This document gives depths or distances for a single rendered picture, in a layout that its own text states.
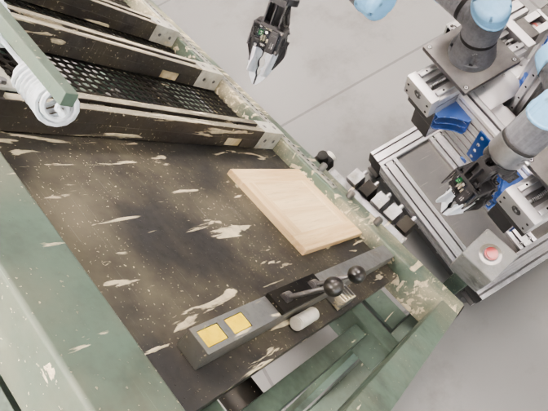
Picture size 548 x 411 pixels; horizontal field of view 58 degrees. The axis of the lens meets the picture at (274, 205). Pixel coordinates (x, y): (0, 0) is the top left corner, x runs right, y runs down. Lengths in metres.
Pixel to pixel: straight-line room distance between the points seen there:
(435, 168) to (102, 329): 2.08
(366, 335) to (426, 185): 1.28
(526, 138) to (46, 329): 0.80
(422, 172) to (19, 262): 2.08
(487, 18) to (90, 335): 1.35
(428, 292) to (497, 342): 1.02
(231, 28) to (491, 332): 2.25
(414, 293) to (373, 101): 1.52
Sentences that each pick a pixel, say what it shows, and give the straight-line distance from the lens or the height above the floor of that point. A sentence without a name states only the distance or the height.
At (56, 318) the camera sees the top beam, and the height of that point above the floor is 1.91.
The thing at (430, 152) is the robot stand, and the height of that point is 0.21.
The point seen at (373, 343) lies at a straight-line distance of 1.31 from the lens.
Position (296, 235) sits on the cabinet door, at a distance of 1.27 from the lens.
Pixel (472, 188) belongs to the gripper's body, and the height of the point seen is 1.51.
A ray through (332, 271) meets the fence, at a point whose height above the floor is 1.26.
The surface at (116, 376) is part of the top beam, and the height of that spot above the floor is 1.90.
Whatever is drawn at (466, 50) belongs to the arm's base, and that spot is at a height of 1.11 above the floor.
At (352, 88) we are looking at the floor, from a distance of 2.92.
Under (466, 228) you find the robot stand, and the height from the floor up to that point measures 0.21.
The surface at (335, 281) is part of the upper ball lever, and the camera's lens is 0.90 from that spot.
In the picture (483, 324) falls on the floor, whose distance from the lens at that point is 2.56.
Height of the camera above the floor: 2.43
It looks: 69 degrees down
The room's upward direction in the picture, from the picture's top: 16 degrees counter-clockwise
